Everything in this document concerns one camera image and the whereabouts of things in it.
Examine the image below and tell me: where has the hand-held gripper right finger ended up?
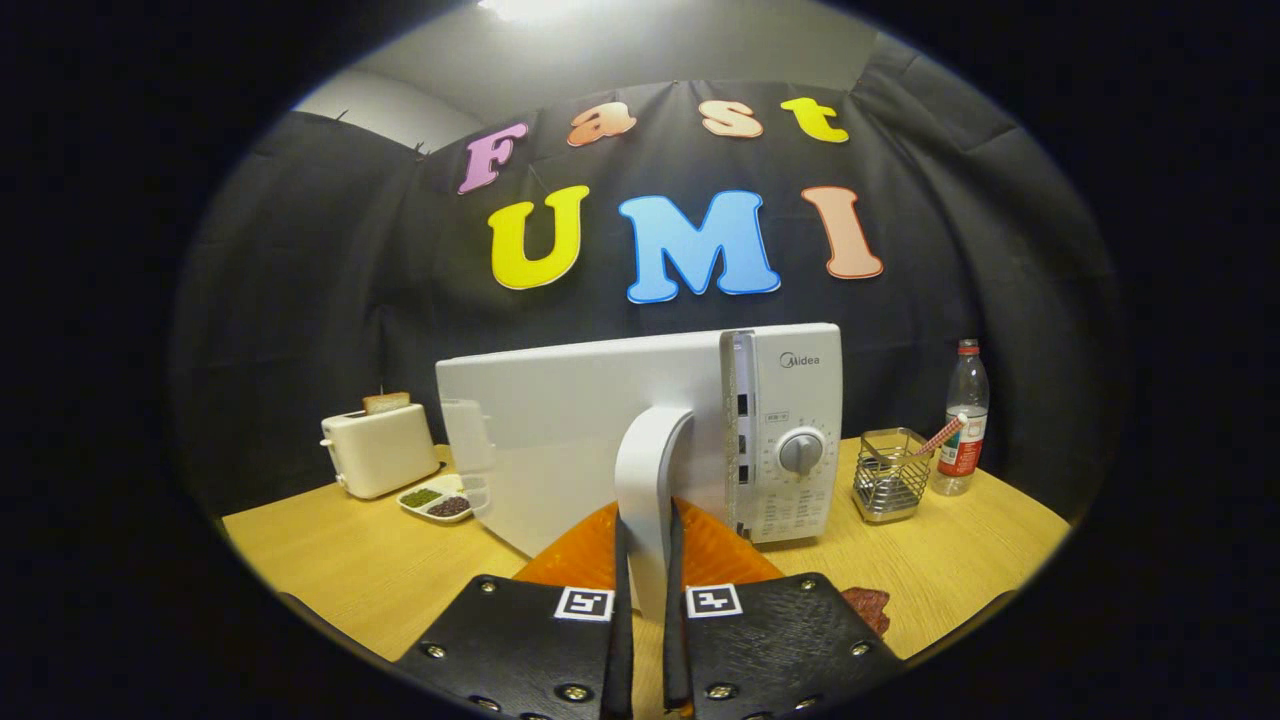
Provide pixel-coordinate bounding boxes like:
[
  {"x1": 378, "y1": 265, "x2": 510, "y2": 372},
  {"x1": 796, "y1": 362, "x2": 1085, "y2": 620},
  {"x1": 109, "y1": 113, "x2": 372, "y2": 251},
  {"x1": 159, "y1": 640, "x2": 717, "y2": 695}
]
[{"x1": 662, "y1": 497, "x2": 906, "y2": 720}]

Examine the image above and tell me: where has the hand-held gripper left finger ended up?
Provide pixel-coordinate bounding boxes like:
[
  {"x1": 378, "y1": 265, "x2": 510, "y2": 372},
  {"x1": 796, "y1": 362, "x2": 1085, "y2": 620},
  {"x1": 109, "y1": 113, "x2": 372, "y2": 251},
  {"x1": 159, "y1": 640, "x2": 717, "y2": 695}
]
[{"x1": 393, "y1": 500, "x2": 636, "y2": 720}]

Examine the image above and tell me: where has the brown grilled meat piece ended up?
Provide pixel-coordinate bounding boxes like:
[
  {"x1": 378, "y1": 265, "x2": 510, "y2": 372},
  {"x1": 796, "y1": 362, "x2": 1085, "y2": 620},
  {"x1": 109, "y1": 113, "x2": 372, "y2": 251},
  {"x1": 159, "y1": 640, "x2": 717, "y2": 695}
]
[{"x1": 840, "y1": 587, "x2": 891, "y2": 636}]

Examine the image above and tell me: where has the white toaster oven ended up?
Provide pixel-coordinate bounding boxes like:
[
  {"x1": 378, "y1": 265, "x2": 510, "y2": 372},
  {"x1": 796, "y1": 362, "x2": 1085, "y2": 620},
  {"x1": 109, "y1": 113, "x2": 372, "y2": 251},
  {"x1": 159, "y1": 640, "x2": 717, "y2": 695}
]
[{"x1": 435, "y1": 322, "x2": 844, "y2": 626}]

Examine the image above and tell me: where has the cream bread toaster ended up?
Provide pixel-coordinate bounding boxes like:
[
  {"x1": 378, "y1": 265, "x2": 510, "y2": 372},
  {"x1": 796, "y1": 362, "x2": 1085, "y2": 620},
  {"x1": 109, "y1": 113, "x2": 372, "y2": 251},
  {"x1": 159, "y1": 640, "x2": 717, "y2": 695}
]
[{"x1": 320, "y1": 403, "x2": 441, "y2": 500}]

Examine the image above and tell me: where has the white divided bean dish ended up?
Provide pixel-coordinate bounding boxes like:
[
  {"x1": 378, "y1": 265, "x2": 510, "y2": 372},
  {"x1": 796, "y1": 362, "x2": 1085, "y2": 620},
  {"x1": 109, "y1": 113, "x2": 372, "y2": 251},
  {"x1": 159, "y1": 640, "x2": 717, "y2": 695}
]
[{"x1": 396, "y1": 474, "x2": 473, "y2": 525}]

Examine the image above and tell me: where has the red striped straw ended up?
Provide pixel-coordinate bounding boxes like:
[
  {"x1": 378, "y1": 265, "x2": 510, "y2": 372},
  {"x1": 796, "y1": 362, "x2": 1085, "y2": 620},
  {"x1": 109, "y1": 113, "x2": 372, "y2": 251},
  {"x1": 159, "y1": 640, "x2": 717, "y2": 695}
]
[{"x1": 915, "y1": 412, "x2": 969, "y2": 459}]

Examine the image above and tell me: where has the clear plastic water bottle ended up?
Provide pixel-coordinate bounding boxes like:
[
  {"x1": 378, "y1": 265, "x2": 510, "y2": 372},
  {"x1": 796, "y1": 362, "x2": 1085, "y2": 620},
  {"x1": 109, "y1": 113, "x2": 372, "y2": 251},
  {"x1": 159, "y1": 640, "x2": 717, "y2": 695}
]
[{"x1": 930, "y1": 339, "x2": 991, "y2": 497}]

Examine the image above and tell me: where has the metal wire utensil holder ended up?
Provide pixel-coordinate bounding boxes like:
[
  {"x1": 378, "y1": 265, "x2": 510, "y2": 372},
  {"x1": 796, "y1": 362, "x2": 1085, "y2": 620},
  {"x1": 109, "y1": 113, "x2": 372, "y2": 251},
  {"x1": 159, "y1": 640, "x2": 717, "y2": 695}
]
[{"x1": 852, "y1": 428, "x2": 936, "y2": 525}]

